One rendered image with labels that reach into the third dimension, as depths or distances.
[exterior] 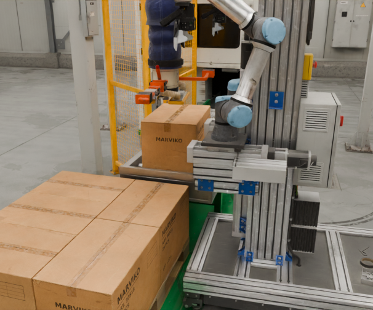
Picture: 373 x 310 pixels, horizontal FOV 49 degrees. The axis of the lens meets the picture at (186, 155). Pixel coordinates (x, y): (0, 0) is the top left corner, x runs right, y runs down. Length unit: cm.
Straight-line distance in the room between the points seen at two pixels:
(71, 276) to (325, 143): 144
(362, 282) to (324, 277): 20
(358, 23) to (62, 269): 1008
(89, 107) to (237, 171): 208
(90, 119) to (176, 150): 122
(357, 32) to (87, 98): 851
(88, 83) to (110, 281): 223
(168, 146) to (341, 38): 876
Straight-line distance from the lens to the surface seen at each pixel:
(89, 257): 213
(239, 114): 199
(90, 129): 390
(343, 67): 1147
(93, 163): 400
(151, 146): 294
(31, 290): 211
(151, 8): 264
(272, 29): 200
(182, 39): 185
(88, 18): 370
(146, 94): 214
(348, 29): 1126
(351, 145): 569
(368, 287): 265
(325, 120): 227
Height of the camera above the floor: 170
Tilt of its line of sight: 20 degrees down
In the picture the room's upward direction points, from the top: straight up
